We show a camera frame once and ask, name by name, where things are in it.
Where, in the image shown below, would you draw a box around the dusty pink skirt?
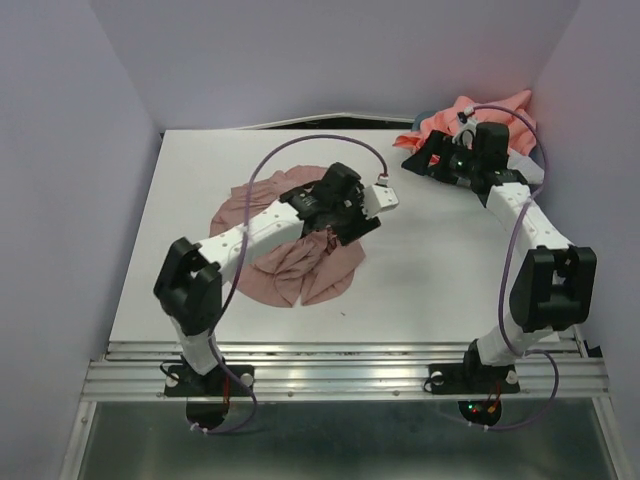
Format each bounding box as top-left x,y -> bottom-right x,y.
237,165 -> 366,308

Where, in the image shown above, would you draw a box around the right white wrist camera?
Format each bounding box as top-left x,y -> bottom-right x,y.
452,106 -> 478,148

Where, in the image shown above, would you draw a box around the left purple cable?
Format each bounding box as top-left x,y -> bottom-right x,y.
192,134 -> 391,435

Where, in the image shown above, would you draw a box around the white light blue cloth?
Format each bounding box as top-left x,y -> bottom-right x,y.
507,149 -> 544,185

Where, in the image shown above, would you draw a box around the coral orange skirt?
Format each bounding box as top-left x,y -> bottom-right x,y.
392,88 -> 540,156

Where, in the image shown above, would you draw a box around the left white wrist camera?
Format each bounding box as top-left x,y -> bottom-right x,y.
362,184 -> 399,219

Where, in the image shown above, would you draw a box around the aluminium rail frame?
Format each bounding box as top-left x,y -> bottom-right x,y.
60,330 -> 633,479

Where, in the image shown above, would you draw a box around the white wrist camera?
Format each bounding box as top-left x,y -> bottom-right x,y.
452,106 -> 478,148
362,184 -> 399,219

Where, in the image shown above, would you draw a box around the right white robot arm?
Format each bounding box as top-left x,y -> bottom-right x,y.
402,122 -> 597,390

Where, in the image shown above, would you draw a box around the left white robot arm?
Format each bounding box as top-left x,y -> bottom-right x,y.
153,162 -> 399,394

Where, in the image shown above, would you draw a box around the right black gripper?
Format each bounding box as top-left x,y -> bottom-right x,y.
400,129 -> 482,184

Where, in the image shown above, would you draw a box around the light blue patterned bin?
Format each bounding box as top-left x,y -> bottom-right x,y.
411,111 -> 440,132

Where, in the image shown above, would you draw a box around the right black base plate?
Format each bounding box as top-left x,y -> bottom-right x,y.
422,363 -> 520,428

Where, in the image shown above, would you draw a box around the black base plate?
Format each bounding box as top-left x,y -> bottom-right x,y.
422,363 -> 520,428
159,359 -> 258,435

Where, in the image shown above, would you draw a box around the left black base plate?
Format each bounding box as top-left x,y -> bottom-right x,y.
159,359 -> 258,435

